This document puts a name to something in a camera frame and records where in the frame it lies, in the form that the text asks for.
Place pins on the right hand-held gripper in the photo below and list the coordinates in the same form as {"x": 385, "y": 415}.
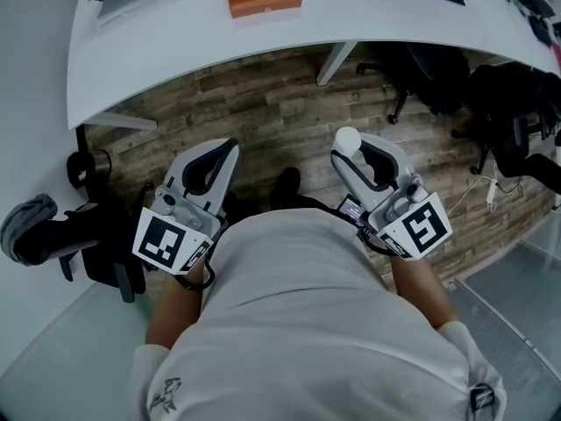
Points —
{"x": 421, "y": 226}

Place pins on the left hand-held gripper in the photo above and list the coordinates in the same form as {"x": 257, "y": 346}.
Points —
{"x": 166, "y": 235}

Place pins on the white round item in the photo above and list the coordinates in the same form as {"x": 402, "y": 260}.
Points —
{"x": 347, "y": 138}

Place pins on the person's right forearm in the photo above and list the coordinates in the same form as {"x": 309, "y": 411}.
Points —
{"x": 421, "y": 292}

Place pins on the person's left forearm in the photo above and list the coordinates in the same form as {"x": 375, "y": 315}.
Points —
{"x": 168, "y": 309}

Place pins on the small screen device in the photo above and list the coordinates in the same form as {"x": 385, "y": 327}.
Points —
{"x": 350, "y": 209}

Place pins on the person's black shoe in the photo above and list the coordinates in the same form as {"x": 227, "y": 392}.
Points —
{"x": 286, "y": 187}

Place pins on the black office chair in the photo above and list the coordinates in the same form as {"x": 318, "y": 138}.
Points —
{"x": 429, "y": 77}
{"x": 517, "y": 116}

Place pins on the black round bin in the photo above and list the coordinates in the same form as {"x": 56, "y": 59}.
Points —
{"x": 85, "y": 169}

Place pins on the black chair with armrest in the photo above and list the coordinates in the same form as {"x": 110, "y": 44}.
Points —
{"x": 96, "y": 252}

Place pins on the person's white shirt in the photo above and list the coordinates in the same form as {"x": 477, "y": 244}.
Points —
{"x": 307, "y": 323}

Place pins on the grey cloth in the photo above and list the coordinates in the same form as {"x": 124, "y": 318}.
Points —
{"x": 26, "y": 230}

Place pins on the black desk clutter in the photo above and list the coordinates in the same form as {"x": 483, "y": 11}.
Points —
{"x": 537, "y": 7}

